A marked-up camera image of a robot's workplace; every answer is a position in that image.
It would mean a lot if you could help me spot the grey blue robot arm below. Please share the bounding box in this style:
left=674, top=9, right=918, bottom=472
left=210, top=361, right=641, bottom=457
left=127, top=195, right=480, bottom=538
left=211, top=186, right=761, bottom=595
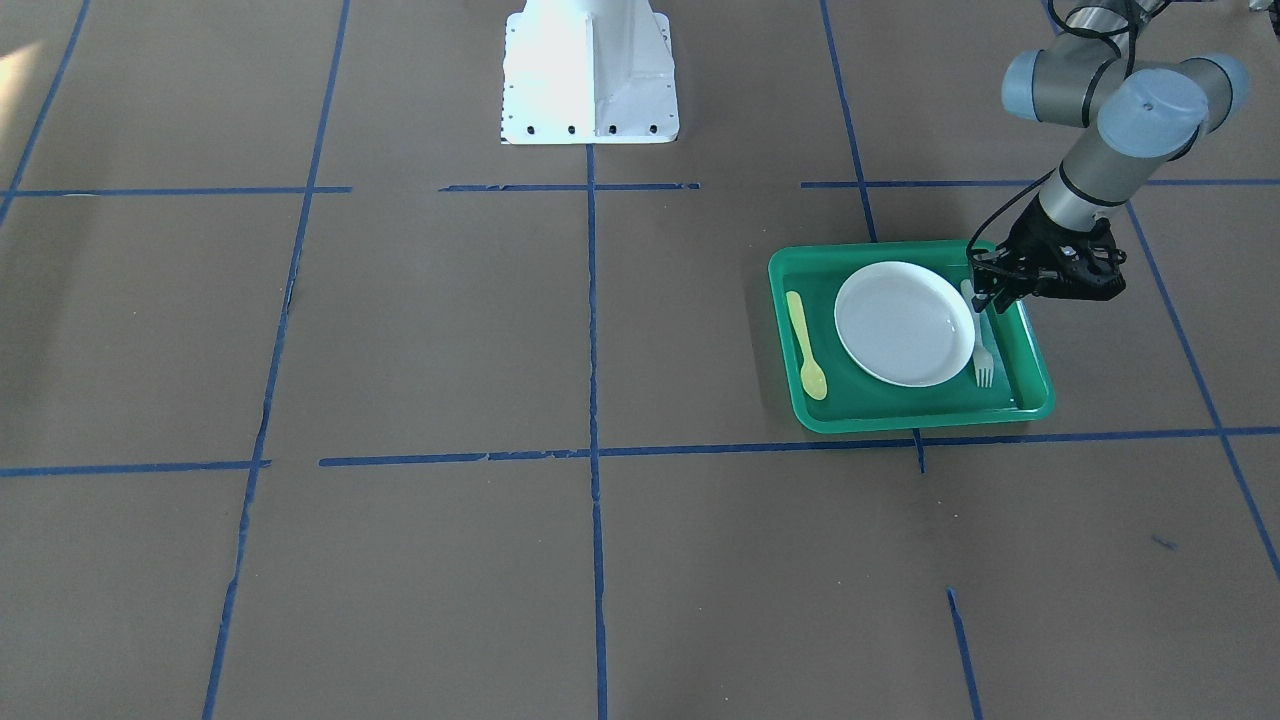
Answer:
left=966, top=1, right=1251, bottom=313

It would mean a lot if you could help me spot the green plastic tray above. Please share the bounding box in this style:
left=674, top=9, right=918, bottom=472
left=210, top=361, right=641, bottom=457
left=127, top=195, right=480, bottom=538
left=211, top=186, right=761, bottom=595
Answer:
left=768, top=240, right=1055, bottom=434

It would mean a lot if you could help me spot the white round plate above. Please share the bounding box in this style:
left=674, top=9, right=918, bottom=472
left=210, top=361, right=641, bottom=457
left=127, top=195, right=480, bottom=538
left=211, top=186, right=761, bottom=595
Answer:
left=833, top=261, right=977, bottom=388

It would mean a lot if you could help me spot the pale green plastic fork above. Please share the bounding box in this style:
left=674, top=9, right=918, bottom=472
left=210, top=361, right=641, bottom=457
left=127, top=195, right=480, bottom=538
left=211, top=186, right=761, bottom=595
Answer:
left=960, top=279, right=995, bottom=389

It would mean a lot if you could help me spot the yellow plastic spoon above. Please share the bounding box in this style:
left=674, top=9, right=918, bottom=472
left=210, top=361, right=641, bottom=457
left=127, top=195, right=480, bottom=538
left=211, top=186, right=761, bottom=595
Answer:
left=785, top=290, right=828, bottom=401

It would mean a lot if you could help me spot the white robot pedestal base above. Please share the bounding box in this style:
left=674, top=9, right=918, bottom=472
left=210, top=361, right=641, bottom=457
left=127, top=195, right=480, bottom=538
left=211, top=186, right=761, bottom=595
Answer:
left=499, top=1, right=681, bottom=146

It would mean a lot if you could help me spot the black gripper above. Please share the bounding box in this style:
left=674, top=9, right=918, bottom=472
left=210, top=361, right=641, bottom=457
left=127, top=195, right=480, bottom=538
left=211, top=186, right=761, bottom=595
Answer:
left=966, top=200, right=1094, bottom=314

